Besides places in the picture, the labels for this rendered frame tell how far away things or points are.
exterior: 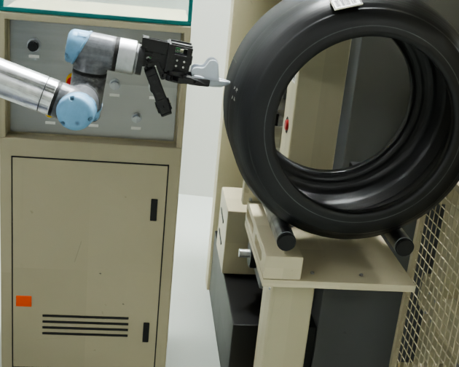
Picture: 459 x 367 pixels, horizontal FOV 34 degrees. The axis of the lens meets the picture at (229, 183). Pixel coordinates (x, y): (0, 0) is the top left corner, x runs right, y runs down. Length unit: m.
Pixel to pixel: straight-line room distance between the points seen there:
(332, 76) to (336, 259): 0.48
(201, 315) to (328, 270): 1.42
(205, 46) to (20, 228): 2.10
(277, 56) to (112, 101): 0.85
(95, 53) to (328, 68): 0.65
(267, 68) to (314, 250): 0.55
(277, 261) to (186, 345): 1.31
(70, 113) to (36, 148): 0.82
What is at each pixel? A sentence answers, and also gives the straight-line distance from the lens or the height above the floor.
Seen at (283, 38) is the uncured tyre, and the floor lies 1.35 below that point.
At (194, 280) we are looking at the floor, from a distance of 3.47.
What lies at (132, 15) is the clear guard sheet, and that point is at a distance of 2.25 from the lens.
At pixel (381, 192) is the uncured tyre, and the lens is 1.98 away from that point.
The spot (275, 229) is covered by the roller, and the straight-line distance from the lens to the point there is 1.75.
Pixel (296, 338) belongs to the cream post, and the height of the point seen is 0.42.
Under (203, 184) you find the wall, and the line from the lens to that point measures 4.44.
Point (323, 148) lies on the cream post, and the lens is 2.05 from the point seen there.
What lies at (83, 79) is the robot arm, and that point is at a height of 1.23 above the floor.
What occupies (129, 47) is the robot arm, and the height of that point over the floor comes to 1.30.
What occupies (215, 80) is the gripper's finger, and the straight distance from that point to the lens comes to 1.67.
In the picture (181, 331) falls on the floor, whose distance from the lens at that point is 3.07.
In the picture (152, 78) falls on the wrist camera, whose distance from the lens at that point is 1.67.
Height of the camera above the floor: 1.59
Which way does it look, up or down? 20 degrees down
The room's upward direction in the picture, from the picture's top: 6 degrees clockwise
